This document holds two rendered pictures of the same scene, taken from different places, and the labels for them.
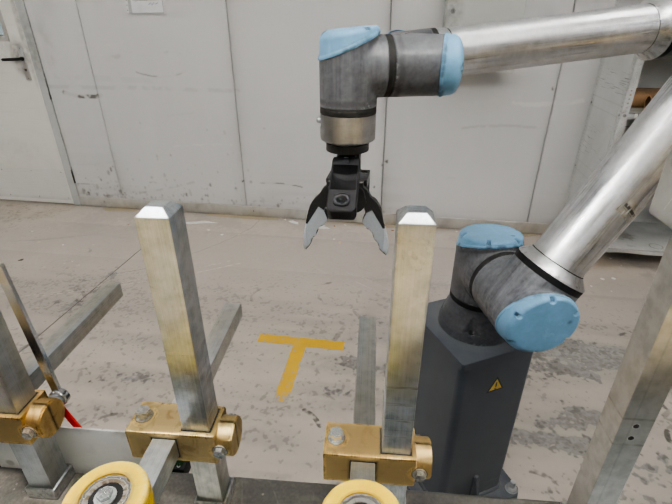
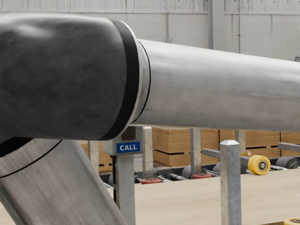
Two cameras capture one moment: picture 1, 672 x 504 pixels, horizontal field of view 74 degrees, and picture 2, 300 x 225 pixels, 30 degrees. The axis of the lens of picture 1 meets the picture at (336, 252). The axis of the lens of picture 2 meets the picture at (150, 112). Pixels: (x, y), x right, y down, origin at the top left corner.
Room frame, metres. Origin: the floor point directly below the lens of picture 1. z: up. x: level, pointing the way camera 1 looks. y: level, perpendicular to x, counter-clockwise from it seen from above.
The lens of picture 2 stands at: (1.44, -0.80, 1.30)
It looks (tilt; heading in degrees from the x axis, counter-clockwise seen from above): 3 degrees down; 154
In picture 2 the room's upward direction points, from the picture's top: 2 degrees counter-clockwise
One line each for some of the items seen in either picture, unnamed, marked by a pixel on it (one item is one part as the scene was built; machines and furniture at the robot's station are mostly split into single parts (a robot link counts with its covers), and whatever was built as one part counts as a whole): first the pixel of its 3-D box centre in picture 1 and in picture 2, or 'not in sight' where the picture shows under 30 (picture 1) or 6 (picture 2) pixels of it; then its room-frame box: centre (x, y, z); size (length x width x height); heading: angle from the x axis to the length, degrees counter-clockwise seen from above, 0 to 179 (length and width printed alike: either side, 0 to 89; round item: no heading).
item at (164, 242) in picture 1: (194, 386); not in sight; (0.41, 0.17, 0.92); 0.04 x 0.04 x 0.48; 85
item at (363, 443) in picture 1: (376, 453); not in sight; (0.39, -0.05, 0.82); 0.14 x 0.06 x 0.05; 85
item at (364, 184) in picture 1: (347, 175); not in sight; (0.74, -0.02, 1.08); 0.09 x 0.08 x 0.12; 171
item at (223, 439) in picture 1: (186, 432); not in sight; (0.41, 0.20, 0.84); 0.14 x 0.06 x 0.05; 85
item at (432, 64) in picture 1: (419, 65); not in sight; (0.76, -0.13, 1.25); 0.12 x 0.12 x 0.09; 8
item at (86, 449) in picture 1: (72, 449); not in sight; (0.45, 0.39, 0.75); 0.26 x 0.01 x 0.10; 85
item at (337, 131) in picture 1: (345, 128); not in sight; (0.73, -0.02, 1.16); 0.10 x 0.09 x 0.05; 81
